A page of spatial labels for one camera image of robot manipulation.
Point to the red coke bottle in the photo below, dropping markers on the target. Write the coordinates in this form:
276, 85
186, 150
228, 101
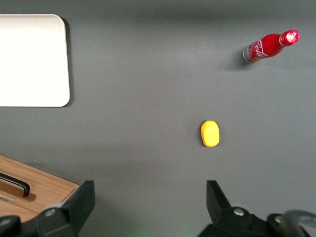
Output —
266, 45

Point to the white rectangular tray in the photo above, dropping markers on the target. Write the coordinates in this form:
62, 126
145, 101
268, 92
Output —
29, 61

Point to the wooden drawer front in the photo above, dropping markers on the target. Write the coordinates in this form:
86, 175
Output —
49, 182

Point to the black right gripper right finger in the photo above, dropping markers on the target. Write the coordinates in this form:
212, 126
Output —
222, 214

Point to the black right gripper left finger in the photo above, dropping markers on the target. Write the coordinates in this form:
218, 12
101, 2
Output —
74, 209

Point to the yellow lemon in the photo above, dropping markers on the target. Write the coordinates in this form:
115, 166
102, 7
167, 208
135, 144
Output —
209, 134

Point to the wooden drawer cabinet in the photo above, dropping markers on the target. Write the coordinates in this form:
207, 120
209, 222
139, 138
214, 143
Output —
10, 212

